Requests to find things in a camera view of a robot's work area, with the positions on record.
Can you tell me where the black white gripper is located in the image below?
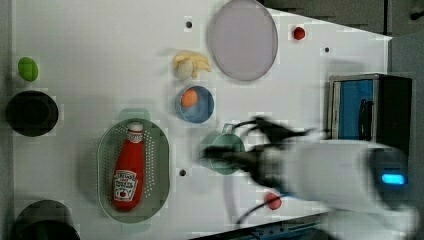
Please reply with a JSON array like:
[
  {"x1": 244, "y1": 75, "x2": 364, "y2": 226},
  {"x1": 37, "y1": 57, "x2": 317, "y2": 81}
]
[{"x1": 202, "y1": 116, "x2": 310, "y2": 194}]

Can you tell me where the red ketchup bottle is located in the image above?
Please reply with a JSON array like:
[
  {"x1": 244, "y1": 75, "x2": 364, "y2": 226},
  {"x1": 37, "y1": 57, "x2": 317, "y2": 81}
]
[{"x1": 112, "y1": 122, "x2": 145, "y2": 211}]

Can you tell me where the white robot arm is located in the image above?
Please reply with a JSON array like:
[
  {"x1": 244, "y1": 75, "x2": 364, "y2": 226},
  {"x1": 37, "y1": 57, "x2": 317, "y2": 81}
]
[{"x1": 202, "y1": 116, "x2": 420, "y2": 240}]

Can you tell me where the green oval strainer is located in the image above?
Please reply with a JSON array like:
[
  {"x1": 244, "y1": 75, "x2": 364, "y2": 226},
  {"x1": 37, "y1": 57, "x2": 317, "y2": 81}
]
[{"x1": 96, "y1": 108, "x2": 170, "y2": 234}]

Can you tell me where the green mug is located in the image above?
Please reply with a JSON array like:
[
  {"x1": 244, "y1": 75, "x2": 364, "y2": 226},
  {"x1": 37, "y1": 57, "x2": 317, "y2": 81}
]
[{"x1": 199, "y1": 123, "x2": 245, "y2": 175}]

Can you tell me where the blue bowl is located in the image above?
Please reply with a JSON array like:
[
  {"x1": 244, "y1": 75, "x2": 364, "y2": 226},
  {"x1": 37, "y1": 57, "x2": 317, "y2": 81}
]
[{"x1": 175, "y1": 86, "x2": 215, "y2": 124}]

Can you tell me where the orange ball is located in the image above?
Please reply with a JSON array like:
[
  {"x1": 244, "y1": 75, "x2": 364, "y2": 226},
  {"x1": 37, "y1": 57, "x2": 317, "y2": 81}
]
[{"x1": 181, "y1": 88, "x2": 198, "y2": 107}]

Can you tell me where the red strawberry toy bottom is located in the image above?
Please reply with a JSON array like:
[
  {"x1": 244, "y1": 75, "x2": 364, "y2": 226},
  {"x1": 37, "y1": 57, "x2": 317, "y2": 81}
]
[{"x1": 265, "y1": 192, "x2": 282, "y2": 210}]

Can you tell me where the red strawberry toy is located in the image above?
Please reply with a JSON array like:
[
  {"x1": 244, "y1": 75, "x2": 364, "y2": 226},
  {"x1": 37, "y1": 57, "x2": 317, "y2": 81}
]
[
  {"x1": 265, "y1": 192, "x2": 282, "y2": 210},
  {"x1": 293, "y1": 27, "x2": 306, "y2": 40}
]

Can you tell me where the yellow banana toy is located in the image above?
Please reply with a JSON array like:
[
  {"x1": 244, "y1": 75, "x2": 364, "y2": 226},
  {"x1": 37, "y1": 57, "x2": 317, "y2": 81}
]
[{"x1": 173, "y1": 51, "x2": 211, "y2": 80}]

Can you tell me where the grey round plate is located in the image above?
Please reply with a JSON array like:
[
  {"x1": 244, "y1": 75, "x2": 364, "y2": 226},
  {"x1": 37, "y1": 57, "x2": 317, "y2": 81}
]
[{"x1": 209, "y1": 0, "x2": 278, "y2": 81}]

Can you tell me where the red strawberry toy top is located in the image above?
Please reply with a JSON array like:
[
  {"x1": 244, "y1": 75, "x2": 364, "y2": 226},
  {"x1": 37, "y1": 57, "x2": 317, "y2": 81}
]
[{"x1": 293, "y1": 27, "x2": 306, "y2": 40}]

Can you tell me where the silver toaster oven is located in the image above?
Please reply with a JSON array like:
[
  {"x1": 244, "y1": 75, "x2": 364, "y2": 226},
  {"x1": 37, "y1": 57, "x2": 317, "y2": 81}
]
[{"x1": 326, "y1": 74, "x2": 412, "y2": 153}]

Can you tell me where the black round base lower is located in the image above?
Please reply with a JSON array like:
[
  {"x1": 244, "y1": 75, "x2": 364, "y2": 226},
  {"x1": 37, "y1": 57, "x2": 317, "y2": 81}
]
[{"x1": 12, "y1": 200, "x2": 81, "y2": 240}]

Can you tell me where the black round base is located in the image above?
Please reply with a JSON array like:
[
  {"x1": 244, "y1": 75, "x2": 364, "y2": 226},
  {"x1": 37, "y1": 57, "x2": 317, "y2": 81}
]
[
  {"x1": 5, "y1": 90, "x2": 59, "y2": 137},
  {"x1": 12, "y1": 200, "x2": 81, "y2": 240}
]

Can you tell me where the black round base upper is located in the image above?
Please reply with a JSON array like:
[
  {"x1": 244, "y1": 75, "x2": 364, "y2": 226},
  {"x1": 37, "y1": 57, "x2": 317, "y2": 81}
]
[{"x1": 5, "y1": 90, "x2": 59, "y2": 137}]

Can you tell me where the green round toy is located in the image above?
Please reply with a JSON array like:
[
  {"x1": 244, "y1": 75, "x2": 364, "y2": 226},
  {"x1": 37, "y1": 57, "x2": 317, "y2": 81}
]
[{"x1": 18, "y1": 57, "x2": 39, "y2": 82}]

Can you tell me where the black cable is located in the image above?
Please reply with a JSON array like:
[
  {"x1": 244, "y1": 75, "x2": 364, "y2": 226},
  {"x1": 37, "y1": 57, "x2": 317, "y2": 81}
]
[{"x1": 233, "y1": 119, "x2": 291, "y2": 228}]

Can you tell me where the blue metal frame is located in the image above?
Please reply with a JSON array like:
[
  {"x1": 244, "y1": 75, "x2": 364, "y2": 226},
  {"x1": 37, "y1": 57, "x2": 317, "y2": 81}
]
[{"x1": 191, "y1": 216, "x2": 337, "y2": 240}]

